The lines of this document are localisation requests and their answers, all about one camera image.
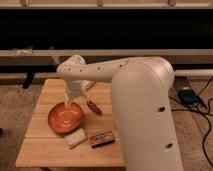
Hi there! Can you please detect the orange ceramic bowl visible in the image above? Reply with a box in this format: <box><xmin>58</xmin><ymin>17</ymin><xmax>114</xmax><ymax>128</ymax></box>
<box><xmin>48</xmin><ymin>102</ymin><xmax>83</xmax><ymax>134</ymax></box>

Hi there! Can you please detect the long beige rail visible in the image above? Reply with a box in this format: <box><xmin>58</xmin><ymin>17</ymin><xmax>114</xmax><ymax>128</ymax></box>
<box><xmin>0</xmin><ymin>49</ymin><xmax>213</xmax><ymax>64</ymax></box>

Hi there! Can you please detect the wooden table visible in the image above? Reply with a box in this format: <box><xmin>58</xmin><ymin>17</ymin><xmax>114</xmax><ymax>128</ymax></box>
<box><xmin>16</xmin><ymin>79</ymin><xmax>124</xmax><ymax>168</ymax></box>

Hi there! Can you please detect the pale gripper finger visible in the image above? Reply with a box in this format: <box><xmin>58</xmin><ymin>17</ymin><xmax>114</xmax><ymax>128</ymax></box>
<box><xmin>64</xmin><ymin>94</ymin><xmax>72</xmax><ymax>107</ymax></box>
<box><xmin>82</xmin><ymin>93</ymin><xmax>89</xmax><ymax>101</ymax></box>

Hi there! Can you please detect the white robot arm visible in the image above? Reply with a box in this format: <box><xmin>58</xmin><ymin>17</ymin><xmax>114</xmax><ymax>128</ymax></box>
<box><xmin>57</xmin><ymin>57</ymin><xmax>183</xmax><ymax>171</ymax></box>

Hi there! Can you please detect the dark red chili pepper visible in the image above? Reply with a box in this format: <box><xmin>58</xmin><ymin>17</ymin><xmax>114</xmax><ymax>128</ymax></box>
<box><xmin>87</xmin><ymin>100</ymin><xmax>102</xmax><ymax>115</ymax></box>

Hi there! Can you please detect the small dark printed box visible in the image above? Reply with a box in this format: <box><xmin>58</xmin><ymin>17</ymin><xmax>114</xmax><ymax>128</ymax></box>
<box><xmin>90</xmin><ymin>131</ymin><xmax>115</xmax><ymax>148</ymax></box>

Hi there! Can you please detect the black cable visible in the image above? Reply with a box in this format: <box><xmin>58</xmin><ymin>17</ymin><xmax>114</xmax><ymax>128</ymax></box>
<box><xmin>168</xmin><ymin>75</ymin><xmax>213</xmax><ymax>168</ymax></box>

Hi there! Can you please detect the dark blue power adapter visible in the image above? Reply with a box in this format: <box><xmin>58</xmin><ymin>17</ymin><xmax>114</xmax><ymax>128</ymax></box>
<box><xmin>178</xmin><ymin>88</ymin><xmax>199</xmax><ymax>106</ymax></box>

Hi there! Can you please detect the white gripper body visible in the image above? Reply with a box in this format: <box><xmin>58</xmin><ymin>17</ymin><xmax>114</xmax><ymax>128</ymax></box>
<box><xmin>66</xmin><ymin>80</ymin><xmax>91</xmax><ymax>98</ymax></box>

